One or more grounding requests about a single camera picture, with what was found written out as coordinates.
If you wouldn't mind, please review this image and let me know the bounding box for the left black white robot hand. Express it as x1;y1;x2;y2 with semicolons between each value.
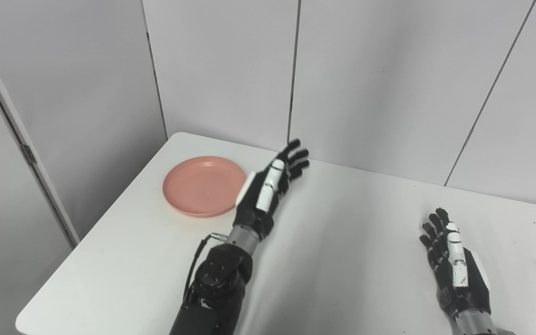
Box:
232;138;310;241

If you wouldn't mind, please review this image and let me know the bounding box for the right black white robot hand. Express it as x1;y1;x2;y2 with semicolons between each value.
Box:
419;207;492;321

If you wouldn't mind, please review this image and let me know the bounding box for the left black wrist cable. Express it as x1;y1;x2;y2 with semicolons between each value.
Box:
183;233;228;303

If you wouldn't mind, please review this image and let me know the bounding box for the pink round plate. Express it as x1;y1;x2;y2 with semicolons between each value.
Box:
162;156;248;218

